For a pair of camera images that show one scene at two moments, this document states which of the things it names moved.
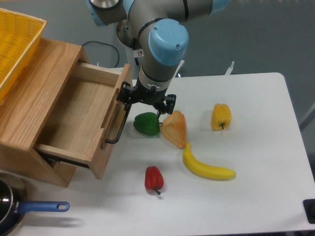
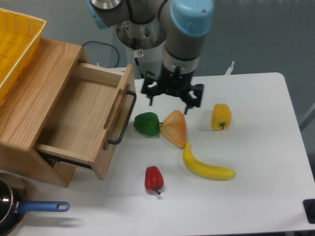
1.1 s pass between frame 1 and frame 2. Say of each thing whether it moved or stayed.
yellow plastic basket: stayed
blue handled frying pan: stayed
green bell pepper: stayed
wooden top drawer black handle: moved
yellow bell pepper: stayed
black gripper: moved
